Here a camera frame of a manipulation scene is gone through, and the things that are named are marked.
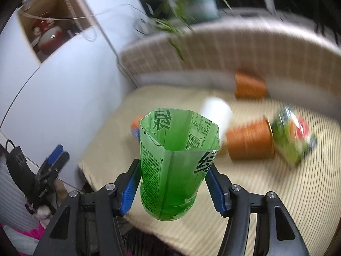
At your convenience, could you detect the copper cup near backrest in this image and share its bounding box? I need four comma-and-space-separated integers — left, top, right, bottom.
235, 72, 268, 99

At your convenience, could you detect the wooden wall shelf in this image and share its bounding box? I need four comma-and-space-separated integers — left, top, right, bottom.
17, 0, 93, 63

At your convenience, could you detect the plaid sofa backrest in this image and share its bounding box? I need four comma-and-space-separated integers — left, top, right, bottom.
120, 18, 340, 119

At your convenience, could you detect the grapefruit label bottle cup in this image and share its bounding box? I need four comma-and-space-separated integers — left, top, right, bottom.
270, 107, 317, 168

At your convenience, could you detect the potted spider plant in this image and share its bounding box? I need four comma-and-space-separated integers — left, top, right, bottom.
150, 0, 232, 61

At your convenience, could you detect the white string cable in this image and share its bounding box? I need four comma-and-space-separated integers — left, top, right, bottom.
20, 2, 150, 42

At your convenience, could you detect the blue orange cut bottle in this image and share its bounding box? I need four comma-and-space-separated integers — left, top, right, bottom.
130, 116, 143, 140

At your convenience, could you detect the copper cup in middle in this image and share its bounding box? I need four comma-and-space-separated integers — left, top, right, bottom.
226, 117, 275, 161

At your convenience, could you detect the green tea bottle cup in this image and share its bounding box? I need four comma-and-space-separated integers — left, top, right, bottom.
139, 108, 220, 221

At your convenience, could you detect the white plastic cup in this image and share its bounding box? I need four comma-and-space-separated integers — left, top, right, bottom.
199, 96, 232, 146

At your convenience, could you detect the red white ornament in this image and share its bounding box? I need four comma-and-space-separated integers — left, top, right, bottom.
32, 19, 65, 55

